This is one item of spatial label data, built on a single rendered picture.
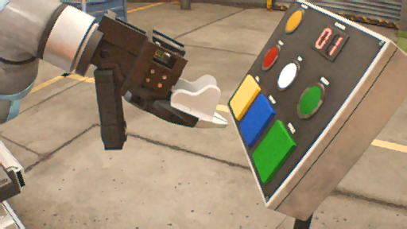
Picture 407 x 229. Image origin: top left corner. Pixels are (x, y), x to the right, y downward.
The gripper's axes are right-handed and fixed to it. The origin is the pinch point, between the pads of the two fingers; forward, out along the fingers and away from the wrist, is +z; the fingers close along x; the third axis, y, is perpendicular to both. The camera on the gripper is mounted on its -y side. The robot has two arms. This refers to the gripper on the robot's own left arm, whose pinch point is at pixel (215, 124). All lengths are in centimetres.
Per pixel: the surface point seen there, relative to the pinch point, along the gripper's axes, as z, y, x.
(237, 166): 84, -74, 134
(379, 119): 16.7, 13.4, -7.0
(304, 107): 10.0, 8.2, -0.3
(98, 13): -59, -101, 440
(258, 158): 9.6, -2.6, 1.1
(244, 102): 9.6, -0.3, 17.2
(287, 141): 9.6, 3.2, -2.4
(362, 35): 10.4, 21.3, -1.5
